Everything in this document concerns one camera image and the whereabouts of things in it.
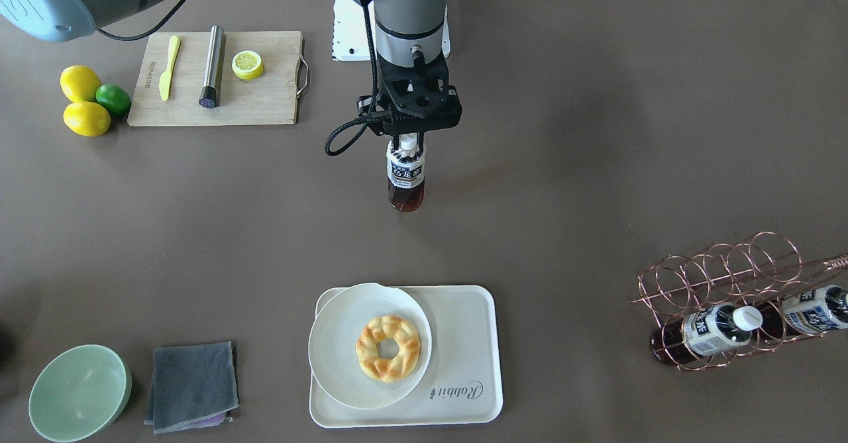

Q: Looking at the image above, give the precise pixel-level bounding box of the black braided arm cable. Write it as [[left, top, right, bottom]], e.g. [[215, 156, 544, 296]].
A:
[[324, 3, 388, 158]]

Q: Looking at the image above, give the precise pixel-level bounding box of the yellow lemon lower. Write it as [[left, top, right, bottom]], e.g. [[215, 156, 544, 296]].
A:
[[63, 101, 111, 137]]

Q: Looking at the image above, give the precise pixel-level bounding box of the cream rectangular serving tray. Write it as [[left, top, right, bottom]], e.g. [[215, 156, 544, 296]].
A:
[[309, 284, 503, 428]]

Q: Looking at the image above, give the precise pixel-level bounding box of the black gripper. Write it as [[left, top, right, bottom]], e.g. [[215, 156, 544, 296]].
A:
[[378, 54, 449, 154]]

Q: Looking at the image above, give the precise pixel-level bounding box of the green lime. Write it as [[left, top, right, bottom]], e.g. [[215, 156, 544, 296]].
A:
[[95, 83, 131, 115]]

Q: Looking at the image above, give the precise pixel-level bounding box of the steel muddler black tip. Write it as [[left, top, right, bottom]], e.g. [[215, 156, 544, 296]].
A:
[[199, 25, 225, 110]]

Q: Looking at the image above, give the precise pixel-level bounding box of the wooden cutting board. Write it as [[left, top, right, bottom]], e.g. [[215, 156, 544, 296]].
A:
[[127, 30, 303, 126]]

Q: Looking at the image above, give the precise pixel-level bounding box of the tea bottle back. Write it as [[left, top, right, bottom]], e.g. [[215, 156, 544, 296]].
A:
[[759, 284, 847, 338]]

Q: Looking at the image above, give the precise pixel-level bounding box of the yellow lemon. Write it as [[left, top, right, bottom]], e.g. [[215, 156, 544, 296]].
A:
[[63, 101, 111, 137], [60, 65, 102, 103]]

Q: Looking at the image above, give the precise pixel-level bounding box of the grey folded cloth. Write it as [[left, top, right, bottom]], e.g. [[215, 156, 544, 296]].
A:
[[144, 341, 239, 434]]

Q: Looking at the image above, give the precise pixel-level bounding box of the half lemon slice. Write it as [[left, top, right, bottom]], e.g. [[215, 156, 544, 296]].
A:
[[231, 50, 265, 81]]

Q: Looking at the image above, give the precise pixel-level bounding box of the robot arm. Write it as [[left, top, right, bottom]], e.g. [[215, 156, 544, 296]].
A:
[[1, 0, 462, 146]]

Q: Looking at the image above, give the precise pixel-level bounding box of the tea bottle front rack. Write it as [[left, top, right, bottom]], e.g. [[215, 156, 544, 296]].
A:
[[649, 304, 764, 366]]

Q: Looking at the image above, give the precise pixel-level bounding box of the copper wire bottle rack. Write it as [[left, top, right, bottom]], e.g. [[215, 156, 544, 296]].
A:
[[638, 232, 846, 371]]

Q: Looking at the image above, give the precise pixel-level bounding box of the tea bottle white cap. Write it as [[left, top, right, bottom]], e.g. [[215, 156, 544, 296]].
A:
[[386, 137, 426, 213]]

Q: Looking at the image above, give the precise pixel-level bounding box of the mint green bowl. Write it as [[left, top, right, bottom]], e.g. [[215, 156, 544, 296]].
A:
[[29, 344, 131, 442]]

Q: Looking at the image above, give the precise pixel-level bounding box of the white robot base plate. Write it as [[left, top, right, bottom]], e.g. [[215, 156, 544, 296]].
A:
[[331, 0, 451, 62]]

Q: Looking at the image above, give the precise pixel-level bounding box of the yellow plastic knife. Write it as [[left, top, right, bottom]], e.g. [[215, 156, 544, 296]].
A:
[[158, 35, 182, 101]]

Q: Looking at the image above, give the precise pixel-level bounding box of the yellow lemon upper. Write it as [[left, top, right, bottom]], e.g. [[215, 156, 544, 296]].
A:
[[60, 65, 102, 103]]

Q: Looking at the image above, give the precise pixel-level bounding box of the round cream plate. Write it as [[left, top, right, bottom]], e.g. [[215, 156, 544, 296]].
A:
[[309, 283, 432, 409]]

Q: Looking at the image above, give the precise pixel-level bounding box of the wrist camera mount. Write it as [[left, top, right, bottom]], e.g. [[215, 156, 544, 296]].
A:
[[357, 78, 462, 137]]

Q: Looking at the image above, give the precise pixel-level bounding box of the braided ring donut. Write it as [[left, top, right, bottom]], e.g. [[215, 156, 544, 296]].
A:
[[356, 315, 423, 383]]

